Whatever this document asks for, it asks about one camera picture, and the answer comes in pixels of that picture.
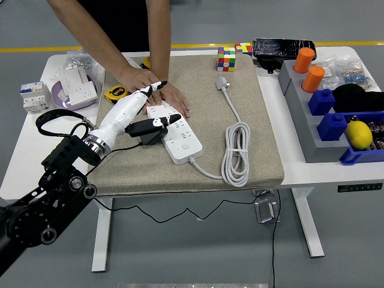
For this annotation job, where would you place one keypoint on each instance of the blue block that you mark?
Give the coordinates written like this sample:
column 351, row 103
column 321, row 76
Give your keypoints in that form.
column 331, row 129
column 321, row 103

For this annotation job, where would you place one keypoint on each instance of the person's right hand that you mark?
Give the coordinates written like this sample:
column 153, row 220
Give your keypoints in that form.
column 135, row 78

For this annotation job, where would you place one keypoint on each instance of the yellow lemon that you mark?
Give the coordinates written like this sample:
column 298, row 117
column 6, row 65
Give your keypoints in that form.
column 358, row 135

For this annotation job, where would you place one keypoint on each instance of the white power strip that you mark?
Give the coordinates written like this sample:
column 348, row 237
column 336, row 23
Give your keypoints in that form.
column 183, row 144

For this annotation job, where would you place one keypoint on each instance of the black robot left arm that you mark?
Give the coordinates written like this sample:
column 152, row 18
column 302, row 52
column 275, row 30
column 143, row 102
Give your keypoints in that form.
column 45, row 207

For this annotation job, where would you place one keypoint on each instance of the person's left hand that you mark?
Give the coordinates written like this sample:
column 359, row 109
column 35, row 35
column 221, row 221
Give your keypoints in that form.
column 175, row 99

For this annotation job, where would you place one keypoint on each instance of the large colourful puzzle cube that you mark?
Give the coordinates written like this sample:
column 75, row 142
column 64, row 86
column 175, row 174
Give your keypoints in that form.
column 226, row 60

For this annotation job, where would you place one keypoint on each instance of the black plastic-wrapped device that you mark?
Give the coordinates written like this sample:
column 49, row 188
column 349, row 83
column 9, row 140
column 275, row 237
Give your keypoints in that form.
column 279, row 48

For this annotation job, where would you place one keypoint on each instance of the black plug adapter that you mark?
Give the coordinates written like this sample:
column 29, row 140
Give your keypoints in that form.
column 150, row 140

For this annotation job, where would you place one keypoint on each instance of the white wall socket panel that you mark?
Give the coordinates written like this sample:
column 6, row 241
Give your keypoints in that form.
column 83, row 93

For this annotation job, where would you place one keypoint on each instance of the dark circuit boards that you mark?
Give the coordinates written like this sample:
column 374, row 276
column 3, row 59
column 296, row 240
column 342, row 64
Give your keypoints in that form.
column 378, row 132

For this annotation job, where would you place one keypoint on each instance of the white table leg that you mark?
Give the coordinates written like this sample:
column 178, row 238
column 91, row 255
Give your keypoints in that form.
column 309, row 225
column 102, row 237

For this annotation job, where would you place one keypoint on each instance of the person's left forearm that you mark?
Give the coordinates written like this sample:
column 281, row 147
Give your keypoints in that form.
column 159, row 39

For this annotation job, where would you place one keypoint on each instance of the person's right forearm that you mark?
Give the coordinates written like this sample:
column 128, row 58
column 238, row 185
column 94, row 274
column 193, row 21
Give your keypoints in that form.
column 90, row 36

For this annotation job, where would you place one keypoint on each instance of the clear bag of screws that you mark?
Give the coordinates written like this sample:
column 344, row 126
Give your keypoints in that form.
column 79, row 60

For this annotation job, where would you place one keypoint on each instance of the purple bowl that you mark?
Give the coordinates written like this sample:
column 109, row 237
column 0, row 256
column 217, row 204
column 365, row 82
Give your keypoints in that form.
column 58, row 102

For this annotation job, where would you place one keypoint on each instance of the small colourful puzzle cube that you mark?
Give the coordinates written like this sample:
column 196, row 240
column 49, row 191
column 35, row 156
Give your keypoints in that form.
column 244, row 48

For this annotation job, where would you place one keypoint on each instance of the person's torso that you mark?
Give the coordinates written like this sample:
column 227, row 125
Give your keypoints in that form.
column 126, row 24

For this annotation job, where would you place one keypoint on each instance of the small silver metal bracket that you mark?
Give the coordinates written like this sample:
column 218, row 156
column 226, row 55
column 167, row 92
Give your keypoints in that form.
column 261, row 193

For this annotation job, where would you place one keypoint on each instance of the clear bags of components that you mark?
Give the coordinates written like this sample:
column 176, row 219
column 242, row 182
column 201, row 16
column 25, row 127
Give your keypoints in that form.
column 349, row 73

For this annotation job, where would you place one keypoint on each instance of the large silver metal bracket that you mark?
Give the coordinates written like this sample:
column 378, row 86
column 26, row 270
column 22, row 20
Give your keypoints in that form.
column 265, row 211

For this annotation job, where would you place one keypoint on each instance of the black table control panel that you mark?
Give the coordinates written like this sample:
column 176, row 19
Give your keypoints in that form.
column 360, row 188

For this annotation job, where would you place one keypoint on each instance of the yellow black tape measure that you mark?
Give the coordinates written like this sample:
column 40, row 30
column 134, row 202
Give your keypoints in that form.
column 115, row 93
column 147, row 61

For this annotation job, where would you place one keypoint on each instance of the large grey block holder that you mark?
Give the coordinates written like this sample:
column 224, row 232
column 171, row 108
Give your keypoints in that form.
column 309, row 138

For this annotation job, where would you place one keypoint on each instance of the grey-brown fabric mat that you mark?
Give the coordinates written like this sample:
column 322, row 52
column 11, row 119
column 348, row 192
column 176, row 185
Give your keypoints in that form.
column 210, row 120

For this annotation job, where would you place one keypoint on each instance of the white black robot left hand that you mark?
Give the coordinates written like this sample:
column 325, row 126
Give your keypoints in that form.
column 123, row 112

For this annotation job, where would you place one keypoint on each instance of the white wall switch panel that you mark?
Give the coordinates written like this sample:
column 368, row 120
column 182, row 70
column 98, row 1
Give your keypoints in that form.
column 130, row 58

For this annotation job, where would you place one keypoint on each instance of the white circuit breaker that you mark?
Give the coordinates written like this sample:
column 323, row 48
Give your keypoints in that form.
column 33, row 97

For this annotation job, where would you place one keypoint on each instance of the orange cylinder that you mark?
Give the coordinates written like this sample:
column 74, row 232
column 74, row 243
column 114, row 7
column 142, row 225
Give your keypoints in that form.
column 312, row 80
column 303, row 61

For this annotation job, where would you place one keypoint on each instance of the blue plastic bin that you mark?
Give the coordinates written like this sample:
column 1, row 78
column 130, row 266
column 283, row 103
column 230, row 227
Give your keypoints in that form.
column 360, row 157

